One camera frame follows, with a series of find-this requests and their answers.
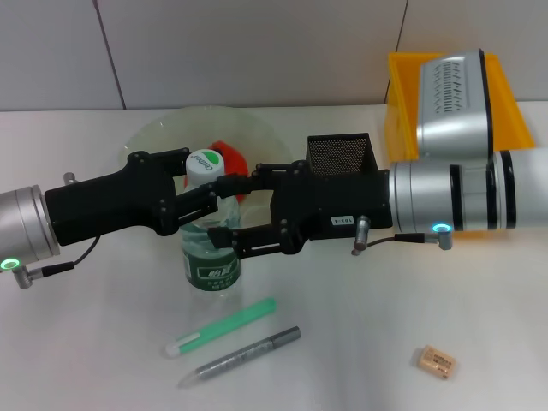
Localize green pen white cap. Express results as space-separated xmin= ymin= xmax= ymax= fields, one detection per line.
xmin=161 ymin=297 xmax=277 ymax=359

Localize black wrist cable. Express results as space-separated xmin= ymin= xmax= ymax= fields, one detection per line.
xmin=350 ymin=216 xmax=455 ymax=257
xmin=12 ymin=237 xmax=102 ymax=290

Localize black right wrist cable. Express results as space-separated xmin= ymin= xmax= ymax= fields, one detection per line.
xmin=350 ymin=216 xmax=455 ymax=257

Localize grey marker pen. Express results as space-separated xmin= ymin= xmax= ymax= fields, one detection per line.
xmin=177 ymin=325 xmax=302 ymax=390

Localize black mesh pen holder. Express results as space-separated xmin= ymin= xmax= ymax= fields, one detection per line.
xmin=306 ymin=132 xmax=380 ymax=176

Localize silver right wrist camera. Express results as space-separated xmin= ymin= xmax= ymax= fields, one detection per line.
xmin=415 ymin=47 xmax=497 ymax=160

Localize beige eraser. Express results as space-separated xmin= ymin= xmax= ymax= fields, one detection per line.
xmin=414 ymin=344 xmax=457 ymax=380

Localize yellow plastic storage bin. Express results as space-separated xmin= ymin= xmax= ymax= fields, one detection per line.
xmin=383 ymin=51 xmax=536 ymax=239

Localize red knitted toy orange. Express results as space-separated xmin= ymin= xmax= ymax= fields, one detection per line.
xmin=183 ymin=139 xmax=250 ymax=202

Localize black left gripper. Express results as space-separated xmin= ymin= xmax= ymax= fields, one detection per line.
xmin=44 ymin=147 xmax=219 ymax=247

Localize clear glass fruit plate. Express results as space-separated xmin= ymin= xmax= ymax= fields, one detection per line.
xmin=119 ymin=105 xmax=293 ymax=232

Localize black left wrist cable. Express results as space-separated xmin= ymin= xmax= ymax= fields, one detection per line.
xmin=12 ymin=237 xmax=102 ymax=290

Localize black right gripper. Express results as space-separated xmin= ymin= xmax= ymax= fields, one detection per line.
xmin=208 ymin=161 xmax=394 ymax=260

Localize clear water bottle green label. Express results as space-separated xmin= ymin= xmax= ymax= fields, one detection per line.
xmin=178 ymin=147 xmax=243 ymax=296

